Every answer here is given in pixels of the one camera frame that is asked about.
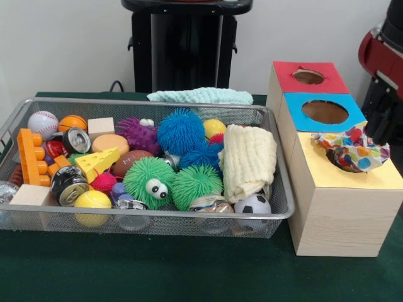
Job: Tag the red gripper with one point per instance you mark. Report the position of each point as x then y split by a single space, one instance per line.
384 56

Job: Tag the white polka dot cloth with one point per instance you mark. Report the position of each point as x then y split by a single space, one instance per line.
359 148

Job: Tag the cream waffle cloth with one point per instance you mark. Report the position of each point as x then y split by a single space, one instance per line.
250 162

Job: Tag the yellow toy cheese wedge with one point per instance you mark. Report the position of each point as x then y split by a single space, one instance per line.
97 163

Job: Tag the silver drink can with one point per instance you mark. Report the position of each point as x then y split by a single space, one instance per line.
68 185

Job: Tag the wooden box with three holes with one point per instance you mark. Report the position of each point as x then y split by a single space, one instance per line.
343 207

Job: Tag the clear mesh bin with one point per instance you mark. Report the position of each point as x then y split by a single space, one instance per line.
157 224

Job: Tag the small soccer ball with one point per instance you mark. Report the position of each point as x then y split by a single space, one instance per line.
253 204

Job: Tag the mint green cloth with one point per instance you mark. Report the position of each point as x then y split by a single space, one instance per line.
201 95

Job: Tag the blue spiky ball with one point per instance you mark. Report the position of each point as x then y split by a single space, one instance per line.
181 131

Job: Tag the green spiky ball with face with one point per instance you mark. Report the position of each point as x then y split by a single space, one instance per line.
149 182

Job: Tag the dark green tablecloth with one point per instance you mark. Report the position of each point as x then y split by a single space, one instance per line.
189 270

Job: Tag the yellow tennis ball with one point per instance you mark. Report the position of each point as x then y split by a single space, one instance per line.
92 202

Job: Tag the white baseball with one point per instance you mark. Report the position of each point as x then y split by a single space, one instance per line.
43 124

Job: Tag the orange toy building block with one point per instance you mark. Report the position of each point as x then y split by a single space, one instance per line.
30 157

